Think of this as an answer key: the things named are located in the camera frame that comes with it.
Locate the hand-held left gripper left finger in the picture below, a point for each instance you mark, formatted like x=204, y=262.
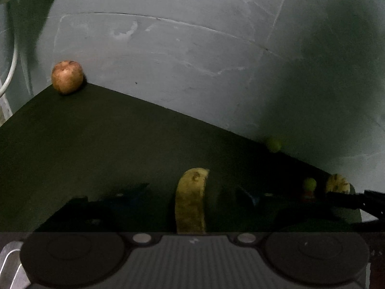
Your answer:
x=137, y=191

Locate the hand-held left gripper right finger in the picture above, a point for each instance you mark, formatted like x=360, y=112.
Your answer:
x=251, y=198

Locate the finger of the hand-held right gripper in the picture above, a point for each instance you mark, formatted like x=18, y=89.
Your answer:
x=346, y=200

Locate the striped pepino melon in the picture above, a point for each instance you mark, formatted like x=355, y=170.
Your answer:
x=337, y=183

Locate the green grape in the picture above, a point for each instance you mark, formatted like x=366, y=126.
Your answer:
x=274, y=144
x=309, y=183

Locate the spotted brown banana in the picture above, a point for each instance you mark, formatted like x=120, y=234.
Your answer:
x=191, y=201

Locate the red apple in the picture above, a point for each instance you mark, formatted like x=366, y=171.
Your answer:
x=66, y=77

